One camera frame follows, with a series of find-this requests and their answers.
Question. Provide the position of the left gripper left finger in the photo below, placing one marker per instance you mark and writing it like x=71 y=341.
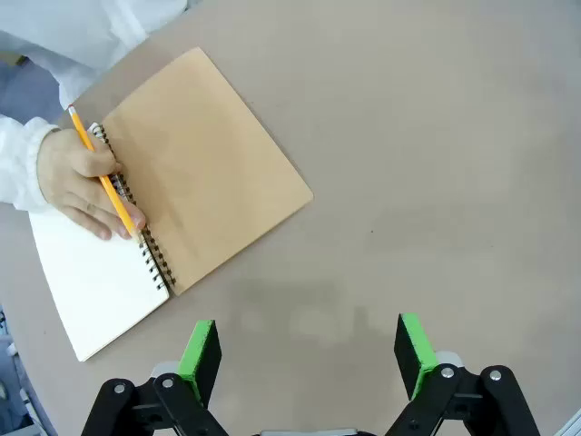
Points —
x=199 y=363

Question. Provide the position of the person's right hand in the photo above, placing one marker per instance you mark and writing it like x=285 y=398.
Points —
x=68 y=172

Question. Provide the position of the person in white hooded jacket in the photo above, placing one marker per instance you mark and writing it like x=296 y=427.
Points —
x=68 y=36

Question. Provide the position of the spiral notebook brown cover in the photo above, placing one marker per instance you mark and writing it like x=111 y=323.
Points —
x=204 y=181

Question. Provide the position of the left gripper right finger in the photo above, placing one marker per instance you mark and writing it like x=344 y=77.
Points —
x=415 y=359

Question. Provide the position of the yellow pencil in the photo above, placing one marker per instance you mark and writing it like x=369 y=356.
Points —
x=81 y=129

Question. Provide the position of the person's right forearm white sleeve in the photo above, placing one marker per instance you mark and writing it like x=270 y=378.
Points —
x=18 y=163

